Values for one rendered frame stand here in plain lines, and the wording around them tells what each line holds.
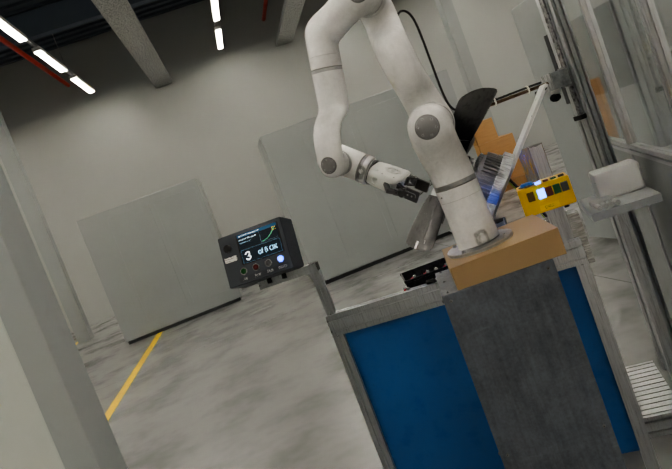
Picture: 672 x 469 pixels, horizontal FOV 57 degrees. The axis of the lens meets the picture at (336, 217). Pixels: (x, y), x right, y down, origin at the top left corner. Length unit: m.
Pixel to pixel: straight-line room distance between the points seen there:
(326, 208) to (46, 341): 7.12
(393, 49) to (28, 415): 1.25
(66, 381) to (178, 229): 8.57
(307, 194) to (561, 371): 6.31
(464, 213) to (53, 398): 1.18
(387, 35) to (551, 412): 1.09
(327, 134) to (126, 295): 8.03
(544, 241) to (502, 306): 0.20
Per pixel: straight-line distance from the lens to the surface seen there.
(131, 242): 9.47
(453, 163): 1.70
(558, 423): 1.81
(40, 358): 0.84
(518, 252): 1.66
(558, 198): 2.04
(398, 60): 1.72
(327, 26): 1.77
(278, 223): 2.18
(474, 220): 1.72
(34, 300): 0.83
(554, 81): 2.74
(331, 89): 1.76
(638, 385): 2.89
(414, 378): 2.27
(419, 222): 2.52
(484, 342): 1.70
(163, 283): 9.46
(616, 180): 2.59
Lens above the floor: 1.34
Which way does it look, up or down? 4 degrees down
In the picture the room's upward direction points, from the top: 21 degrees counter-clockwise
